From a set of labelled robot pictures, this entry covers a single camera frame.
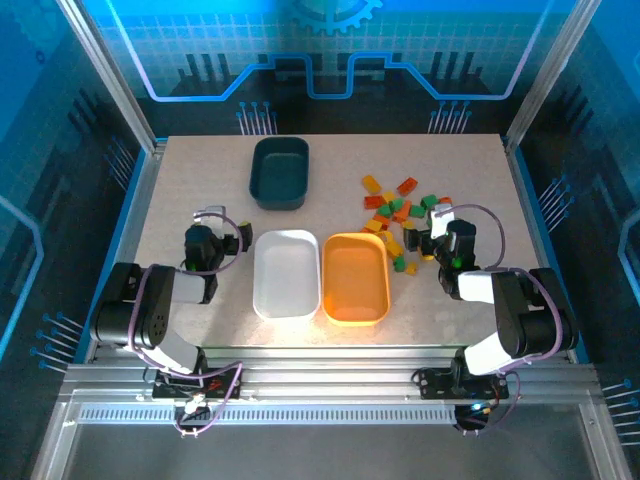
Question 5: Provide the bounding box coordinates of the white plastic container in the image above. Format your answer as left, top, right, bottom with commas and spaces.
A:
252, 229, 322, 321

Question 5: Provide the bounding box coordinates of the dark teal plastic container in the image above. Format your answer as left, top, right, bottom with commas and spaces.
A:
248, 135, 311, 212

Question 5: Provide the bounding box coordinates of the orange plastic container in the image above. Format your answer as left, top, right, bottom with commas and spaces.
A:
321, 232, 391, 328

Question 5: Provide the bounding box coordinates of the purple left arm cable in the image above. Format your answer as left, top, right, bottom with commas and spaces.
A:
127, 212, 245, 437

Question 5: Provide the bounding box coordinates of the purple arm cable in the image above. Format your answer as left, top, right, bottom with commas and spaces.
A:
127, 212, 245, 437
432, 202, 564, 436

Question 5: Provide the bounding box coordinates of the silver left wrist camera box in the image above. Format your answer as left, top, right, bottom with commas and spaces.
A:
192, 204, 227, 229

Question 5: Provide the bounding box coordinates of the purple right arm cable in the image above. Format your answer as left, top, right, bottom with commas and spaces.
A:
432, 202, 564, 436

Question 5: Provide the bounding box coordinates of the aluminium table side rail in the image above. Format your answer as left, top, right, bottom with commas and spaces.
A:
82, 139, 169, 364
502, 137, 589, 364

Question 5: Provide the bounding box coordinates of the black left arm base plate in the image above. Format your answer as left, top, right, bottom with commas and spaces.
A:
144, 364, 242, 401

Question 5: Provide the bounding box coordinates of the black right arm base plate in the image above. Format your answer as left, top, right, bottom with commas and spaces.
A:
416, 366, 511, 401

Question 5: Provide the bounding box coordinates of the white cable connector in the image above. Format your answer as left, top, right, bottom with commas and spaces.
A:
182, 394, 211, 417

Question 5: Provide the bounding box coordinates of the aluminium frame post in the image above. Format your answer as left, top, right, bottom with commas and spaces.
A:
55, 0, 169, 154
501, 0, 606, 154

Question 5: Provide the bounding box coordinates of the slotted grey cable duct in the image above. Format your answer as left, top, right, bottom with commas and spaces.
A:
74, 404, 464, 427

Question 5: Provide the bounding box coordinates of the lower aluminium frame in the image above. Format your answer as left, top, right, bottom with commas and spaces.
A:
29, 389, 632, 480

